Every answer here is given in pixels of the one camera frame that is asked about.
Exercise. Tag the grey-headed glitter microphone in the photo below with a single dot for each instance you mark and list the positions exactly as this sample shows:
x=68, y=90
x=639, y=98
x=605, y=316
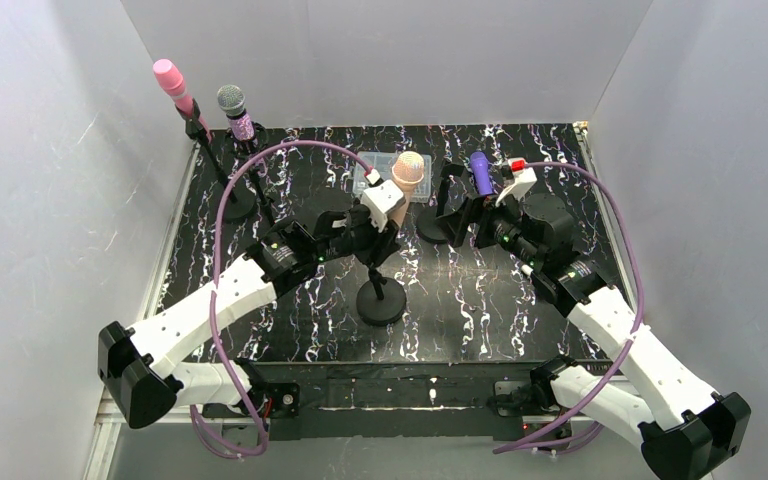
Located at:
x=246, y=136

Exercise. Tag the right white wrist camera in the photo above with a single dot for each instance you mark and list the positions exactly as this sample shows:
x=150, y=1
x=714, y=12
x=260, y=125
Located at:
x=519, y=179

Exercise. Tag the clear plastic screw box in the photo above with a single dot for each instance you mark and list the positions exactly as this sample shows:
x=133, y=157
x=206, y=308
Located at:
x=383, y=162

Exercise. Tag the black round-base stand for beige microphone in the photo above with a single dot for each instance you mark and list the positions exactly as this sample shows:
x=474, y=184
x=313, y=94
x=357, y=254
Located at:
x=381, y=301

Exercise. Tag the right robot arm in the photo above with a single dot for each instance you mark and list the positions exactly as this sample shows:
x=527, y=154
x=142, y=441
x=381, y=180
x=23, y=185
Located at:
x=682, y=426

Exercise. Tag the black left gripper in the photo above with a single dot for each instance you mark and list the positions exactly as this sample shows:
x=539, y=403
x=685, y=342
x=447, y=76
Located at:
x=371, y=235

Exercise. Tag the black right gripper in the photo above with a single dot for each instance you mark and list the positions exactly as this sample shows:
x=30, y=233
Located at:
x=471, y=216

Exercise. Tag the pink microphone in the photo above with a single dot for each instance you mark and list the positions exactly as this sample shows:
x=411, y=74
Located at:
x=172, y=82

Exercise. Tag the black round-base stand for pink microphone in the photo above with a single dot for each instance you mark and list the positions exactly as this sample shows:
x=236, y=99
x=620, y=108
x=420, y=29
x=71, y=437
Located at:
x=222, y=185

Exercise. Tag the black tripod microphone stand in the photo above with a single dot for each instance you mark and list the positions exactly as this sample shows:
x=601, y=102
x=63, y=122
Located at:
x=255, y=176

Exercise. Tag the black stand for purple microphone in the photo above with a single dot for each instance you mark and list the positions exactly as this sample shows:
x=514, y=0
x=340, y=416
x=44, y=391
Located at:
x=426, y=226

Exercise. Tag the beige microphone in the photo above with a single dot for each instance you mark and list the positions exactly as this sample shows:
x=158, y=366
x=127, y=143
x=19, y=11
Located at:
x=407, y=172

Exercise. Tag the purple microphone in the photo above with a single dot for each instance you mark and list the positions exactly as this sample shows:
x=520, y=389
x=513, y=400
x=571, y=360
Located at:
x=479, y=166

